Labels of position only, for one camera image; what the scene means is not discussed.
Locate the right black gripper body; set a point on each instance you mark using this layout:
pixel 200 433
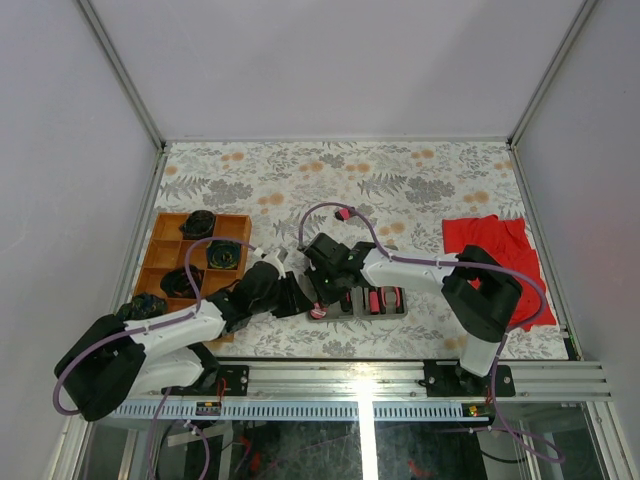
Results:
pixel 326 284

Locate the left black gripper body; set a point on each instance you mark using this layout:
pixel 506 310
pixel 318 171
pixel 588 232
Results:
pixel 265 306

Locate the small red tape measure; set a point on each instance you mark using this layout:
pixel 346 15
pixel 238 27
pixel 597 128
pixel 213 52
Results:
pixel 318 312

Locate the grey plastic tool case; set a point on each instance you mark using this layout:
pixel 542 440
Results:
pixel 360 311

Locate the pink black screwdriver short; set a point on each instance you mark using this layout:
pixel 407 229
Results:
pixel 373 302

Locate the pink black pliers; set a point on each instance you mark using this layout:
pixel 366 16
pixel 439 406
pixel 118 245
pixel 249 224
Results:
pixel 390 300

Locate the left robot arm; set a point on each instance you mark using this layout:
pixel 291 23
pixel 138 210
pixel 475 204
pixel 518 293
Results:
pixel 114 359

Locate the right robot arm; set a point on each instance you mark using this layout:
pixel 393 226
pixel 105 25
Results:
pixel 481 294

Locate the rolled dark sock middle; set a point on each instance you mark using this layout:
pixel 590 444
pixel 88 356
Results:
pixel 223 255

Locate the rolled dark sock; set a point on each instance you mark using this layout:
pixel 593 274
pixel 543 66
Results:
pixel 176 283
pixel 198 225
pixel 223 255

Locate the pink black bit holder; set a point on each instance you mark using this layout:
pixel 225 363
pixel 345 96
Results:
pixel 343 214

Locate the rolled dark sock lower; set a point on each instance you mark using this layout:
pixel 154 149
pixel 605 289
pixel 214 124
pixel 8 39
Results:
pixel 176 283

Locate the rolled dark sock top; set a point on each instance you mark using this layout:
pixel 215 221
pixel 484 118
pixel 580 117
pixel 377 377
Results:
pixel 198 225

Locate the rolled dark sock outside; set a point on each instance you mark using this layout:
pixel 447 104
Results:
pixel 141 307

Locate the red cloth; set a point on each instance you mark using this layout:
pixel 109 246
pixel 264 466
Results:
pixel 506 242

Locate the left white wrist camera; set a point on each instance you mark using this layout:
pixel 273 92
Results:
pixel 276 258

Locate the aluminium front rail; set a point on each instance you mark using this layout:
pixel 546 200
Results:
pixel 274 390

